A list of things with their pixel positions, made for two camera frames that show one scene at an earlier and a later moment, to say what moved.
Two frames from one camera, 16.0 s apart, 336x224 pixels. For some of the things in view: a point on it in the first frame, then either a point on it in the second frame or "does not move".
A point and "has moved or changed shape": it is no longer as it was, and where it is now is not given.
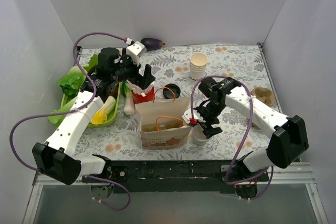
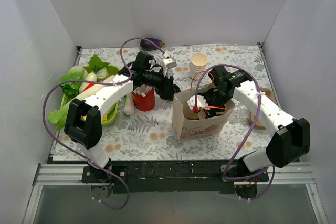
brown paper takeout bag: [163, 121] has moved or changed shape
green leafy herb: [93, 62] does not move
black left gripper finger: [144, 81] → [170, 91]
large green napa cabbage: [69, 97] does not move
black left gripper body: [139, 74] → [167, 87]
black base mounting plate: [177, 176] does not move
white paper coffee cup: [198, 137] has moved or changed shape
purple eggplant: [151, 43] does not move
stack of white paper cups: [198, 62] does not move
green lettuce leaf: [70, 84] does not move
